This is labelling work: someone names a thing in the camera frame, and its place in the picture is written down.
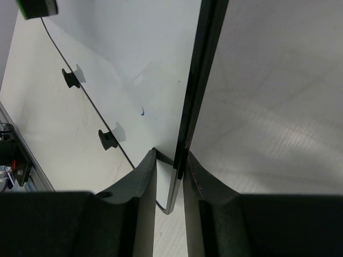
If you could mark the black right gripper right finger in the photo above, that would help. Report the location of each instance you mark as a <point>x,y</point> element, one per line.
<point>223,222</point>

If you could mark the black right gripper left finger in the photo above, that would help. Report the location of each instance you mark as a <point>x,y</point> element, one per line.
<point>119,221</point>

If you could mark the white whiteboard with black frame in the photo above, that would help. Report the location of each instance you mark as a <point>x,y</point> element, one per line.
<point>146,65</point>

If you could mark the green bone-shaped whiteboard eraser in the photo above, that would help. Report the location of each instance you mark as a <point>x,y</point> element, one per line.
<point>31,9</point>

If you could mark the black whiteboard clip foot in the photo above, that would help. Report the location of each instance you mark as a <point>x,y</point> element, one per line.
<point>74,78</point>
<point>113,137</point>

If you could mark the aluminium mounting rail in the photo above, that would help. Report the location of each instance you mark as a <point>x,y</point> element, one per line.
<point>31,176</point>

